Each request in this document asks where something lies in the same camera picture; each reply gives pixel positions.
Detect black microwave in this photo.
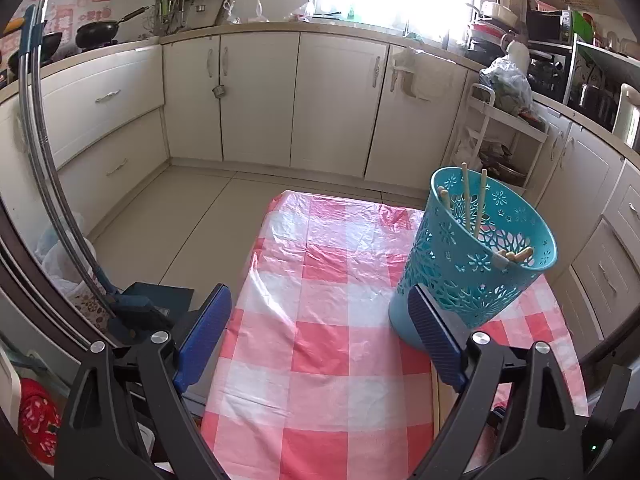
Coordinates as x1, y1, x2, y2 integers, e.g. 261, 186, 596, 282
525, 7, 573, 46

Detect green cutting board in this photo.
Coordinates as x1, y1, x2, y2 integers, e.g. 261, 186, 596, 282
572, 10, 596, 46

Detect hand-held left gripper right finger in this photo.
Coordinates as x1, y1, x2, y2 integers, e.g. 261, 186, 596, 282
407, 285, 601, 480

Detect white electric kettle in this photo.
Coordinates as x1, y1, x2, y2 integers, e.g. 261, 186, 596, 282
505, 40, 531, 73

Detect cream kitchen cabinets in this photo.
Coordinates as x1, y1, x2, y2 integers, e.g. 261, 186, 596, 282
0, 25, 640, 341

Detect red white checkered tablecloth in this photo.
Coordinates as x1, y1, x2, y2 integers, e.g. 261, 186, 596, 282
200, 190, 591, 480

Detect dish rack with dishes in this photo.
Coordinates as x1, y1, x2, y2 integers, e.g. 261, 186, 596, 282
465, 0, 521, 61

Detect pink wall stickers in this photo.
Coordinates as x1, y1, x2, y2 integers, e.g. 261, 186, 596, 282
30, 0, 116, 36

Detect black glass-door appliance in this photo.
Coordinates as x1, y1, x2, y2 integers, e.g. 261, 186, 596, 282
565, 40, 640, 133

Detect black countertop oven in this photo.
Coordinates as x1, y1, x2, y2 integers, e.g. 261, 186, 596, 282
527, 47, 573, 103

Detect bunch of bamboo chopsticks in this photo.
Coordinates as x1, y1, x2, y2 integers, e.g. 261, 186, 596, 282
437, 162, 535, 263

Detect blue perforated plastic basket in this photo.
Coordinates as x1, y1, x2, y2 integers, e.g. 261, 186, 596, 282
389, 166, 558, 351

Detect black wok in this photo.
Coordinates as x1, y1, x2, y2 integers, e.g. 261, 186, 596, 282
37, 31, 63, 63

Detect black frying pan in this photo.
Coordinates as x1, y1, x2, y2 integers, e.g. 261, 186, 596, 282
75, 6, 151, 51

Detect bag of green vegetables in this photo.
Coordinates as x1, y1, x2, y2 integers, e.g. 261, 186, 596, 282
479, 55, 535, 116

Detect dark brown frame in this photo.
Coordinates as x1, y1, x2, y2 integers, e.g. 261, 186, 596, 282
0, 200, 126, 353

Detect clear plastic bag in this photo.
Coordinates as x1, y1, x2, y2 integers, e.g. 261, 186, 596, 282
35, 212, 101, 301

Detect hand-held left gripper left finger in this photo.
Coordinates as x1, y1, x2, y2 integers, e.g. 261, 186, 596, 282
52, 282, 233, 480

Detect chrome tube frame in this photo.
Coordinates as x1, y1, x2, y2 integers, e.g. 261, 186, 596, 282
17, 0, 196, 346

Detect dark lidded pot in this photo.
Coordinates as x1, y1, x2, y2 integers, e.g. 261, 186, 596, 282
477, 152, 528, 186

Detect white trolley rack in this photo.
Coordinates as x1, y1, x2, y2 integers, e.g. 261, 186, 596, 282
452, 82, 551, 201

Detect red floral cushion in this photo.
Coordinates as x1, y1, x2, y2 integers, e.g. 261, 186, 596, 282
17, 377, 63, 466

